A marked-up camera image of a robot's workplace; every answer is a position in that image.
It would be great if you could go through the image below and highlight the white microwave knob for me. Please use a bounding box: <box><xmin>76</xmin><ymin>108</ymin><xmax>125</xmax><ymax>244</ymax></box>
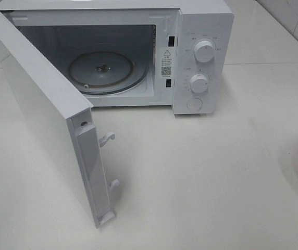
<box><xmin>190</xmin><ymin>74</ymin><xmax>209</xmax><ymax>94</ymax></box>
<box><xmin>193</xmin><ymin>39</ymin><xmax>216</xmax><ymax>63</ymax></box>

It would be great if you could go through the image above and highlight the white microwave oven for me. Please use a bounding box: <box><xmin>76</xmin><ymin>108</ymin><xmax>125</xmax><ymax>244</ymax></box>
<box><xmin>0</xmin><ymin>1</ymin><xmax>234</xmax><ymax>115</ymax></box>

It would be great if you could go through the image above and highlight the round microwave door button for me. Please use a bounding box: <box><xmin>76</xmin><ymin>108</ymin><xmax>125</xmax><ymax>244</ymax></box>
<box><xmin>187</xmin><ymin>98</ymin><xmax>203</xmax><ymax>111</ymax></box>

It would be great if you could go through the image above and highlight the white microwave door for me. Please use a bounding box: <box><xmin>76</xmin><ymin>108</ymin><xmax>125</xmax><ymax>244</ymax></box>
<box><xmin>0</xmin><ymin>12</ymin><xmax>119</xmax><ymax>228</ymax></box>

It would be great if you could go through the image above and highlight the glass microwave turntable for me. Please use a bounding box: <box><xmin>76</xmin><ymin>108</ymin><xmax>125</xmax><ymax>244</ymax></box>
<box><xmin>68</xmin><ymin>51</ymin><xmax>148</xmax><ymax>95</ymax></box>

